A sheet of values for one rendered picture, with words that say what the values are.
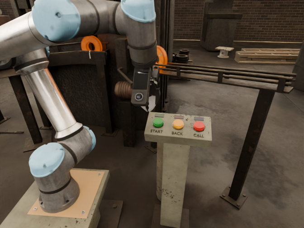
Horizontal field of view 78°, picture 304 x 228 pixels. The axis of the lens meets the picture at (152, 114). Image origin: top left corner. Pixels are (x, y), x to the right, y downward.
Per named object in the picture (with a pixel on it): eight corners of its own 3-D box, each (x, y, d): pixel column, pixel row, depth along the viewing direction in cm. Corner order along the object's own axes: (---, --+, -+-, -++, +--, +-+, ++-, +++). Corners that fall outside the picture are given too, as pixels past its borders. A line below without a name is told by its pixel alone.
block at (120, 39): (121, 69, 148) (118, 36, 136) (131, 70, 147) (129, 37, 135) (116, 73, 139) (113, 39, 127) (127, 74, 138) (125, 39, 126)
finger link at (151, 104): (159, 102, 70) (158, 83, 63) (156, 114, 67) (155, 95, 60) (150, 102, 71) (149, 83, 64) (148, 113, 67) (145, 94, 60)
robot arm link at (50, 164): (29, 185, 70) (16, 158, 63) (58, 162, 81) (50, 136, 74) (53, 197, 66) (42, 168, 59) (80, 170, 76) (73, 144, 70)
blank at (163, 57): (156, 74, 125) (153, 75, 123) (146, 53, 125) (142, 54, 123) (171, 63, 113) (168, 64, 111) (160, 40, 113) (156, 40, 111)
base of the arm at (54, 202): (74, 211, 72) (69, 193, 67) (33, 215, 70) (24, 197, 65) (83, 180, 85) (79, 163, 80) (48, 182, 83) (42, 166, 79)
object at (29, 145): (18, 140, 161) (-19, 53, 125) (52, 132, 170) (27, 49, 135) (15, 154, 144) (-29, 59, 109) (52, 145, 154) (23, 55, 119)
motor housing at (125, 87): (124, 137, 163) (119, 78, 137) (149, 140, 160) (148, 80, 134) (119, 147, 152) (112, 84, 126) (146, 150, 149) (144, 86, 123)
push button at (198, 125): (193, 123, 71) (193, 120, 69) (204, 124, 70) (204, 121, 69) (192, 131, 68) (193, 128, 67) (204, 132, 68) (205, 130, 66)
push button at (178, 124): (173, 121, 72) (173, 118, 71) (183, 122, 71) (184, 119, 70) (172, 130, 69) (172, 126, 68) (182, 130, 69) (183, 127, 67)
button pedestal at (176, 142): (150, 204, 108) (150, 108, 78) (193, 211, 104) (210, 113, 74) (144, 232, 94) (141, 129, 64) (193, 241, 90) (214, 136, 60)
